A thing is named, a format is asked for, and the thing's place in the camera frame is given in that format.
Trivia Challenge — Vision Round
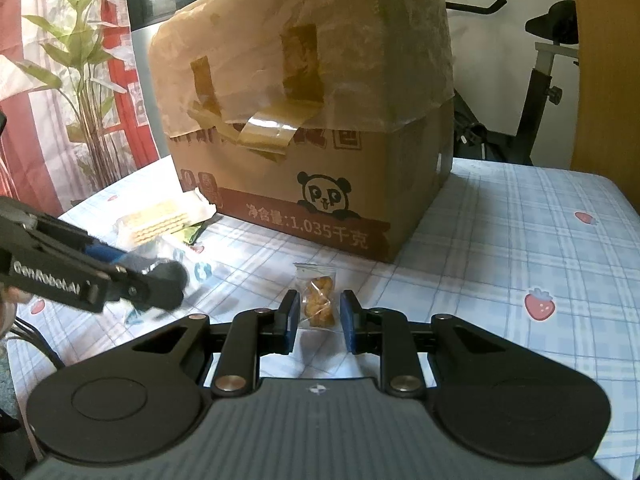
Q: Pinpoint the green snack packet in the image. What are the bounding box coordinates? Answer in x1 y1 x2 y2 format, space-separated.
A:
172 219 217 247

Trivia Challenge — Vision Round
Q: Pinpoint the plaid strawberry print cloth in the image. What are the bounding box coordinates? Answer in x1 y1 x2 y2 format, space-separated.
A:
7 152 640 480

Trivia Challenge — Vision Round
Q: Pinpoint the clear packet of orange snack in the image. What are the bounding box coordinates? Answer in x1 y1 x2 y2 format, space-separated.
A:
293 261 339 332

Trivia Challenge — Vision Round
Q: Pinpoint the clear pack of wafers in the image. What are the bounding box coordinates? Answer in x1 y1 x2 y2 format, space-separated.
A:
115 198 217 252

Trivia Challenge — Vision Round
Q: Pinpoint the black exercise bike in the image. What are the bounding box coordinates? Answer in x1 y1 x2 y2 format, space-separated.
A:
442 0 582 167

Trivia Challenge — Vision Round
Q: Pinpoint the clear blue print snack packet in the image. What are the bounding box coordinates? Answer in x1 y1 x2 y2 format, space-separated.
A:
122 236 217 323

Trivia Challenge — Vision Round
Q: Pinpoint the red and white curtain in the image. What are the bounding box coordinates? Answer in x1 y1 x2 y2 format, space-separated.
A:
0 0 162 218

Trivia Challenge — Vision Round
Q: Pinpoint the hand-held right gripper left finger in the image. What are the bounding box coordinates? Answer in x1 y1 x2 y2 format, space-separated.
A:
127 289 302 399

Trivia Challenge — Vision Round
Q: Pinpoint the black cable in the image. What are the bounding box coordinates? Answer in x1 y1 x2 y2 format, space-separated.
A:
0 322 63 374

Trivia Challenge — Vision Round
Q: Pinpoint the wooden board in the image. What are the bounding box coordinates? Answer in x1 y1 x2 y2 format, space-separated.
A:
566 0 640 197

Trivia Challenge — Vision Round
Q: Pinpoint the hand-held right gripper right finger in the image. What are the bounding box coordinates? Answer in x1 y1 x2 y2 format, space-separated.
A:
340 289 507 399

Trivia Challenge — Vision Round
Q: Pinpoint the brown cardboard box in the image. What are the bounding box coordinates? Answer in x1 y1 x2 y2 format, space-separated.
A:
149 0 456 265

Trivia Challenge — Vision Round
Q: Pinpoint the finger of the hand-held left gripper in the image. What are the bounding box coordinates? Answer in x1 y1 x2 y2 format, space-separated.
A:
34 214 151 272
102 259 190 312

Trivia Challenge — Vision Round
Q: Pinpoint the green leafy plant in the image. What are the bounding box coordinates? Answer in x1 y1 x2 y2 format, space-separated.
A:
22 0 137 195

